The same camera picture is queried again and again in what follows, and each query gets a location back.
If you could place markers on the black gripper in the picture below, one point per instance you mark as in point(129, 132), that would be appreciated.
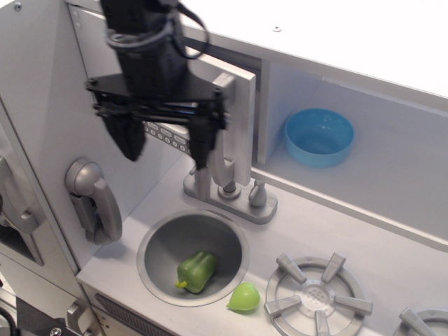
point(156, 84)

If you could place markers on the white toy microwave door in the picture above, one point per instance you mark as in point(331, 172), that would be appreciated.
point(231, 159)

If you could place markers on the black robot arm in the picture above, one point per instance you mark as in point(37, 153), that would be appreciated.
point(147, 24)

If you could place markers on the grey round toy sink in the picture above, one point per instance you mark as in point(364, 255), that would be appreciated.
point(175, 238)

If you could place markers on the grey toy faucet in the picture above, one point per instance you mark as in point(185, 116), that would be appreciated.
point(252, 202)

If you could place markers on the green toy bell pepper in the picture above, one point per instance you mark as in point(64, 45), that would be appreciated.
point(194, 272)

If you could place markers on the blue plastic bowl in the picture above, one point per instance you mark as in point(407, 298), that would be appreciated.
point(318, 138)

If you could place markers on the white toy kitchen cabinet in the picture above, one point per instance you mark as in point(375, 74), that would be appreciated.
point(380, 64)

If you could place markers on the light green toy fruit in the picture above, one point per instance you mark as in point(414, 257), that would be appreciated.
point(245, 298)

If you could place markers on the grey toy stove burner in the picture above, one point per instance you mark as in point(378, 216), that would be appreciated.
point(315, 296)

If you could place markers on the grey toy wall phone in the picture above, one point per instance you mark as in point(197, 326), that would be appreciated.
point(94, 202)

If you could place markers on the grey fridge door handle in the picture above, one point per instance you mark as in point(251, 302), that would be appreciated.
point(20, 208)

